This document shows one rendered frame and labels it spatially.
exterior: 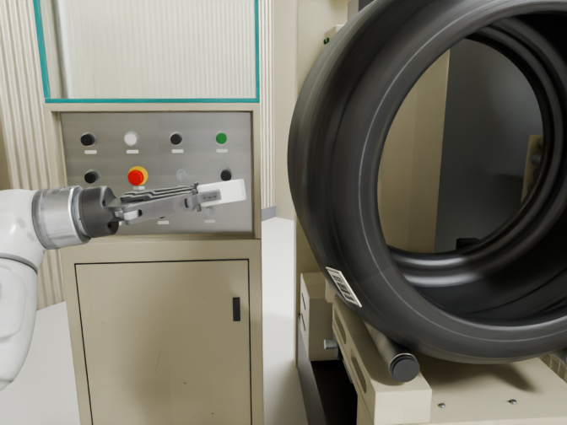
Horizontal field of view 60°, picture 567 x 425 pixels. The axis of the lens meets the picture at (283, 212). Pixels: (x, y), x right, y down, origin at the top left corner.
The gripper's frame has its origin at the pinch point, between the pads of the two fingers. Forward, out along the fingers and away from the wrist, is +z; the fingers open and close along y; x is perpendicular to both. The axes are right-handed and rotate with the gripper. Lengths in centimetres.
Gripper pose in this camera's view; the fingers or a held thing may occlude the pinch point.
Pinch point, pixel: (222, 192)
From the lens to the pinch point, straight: 74.4
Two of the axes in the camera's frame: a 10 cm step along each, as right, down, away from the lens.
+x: 1.4, 9.6, 2.6
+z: 9.9, -1.6, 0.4
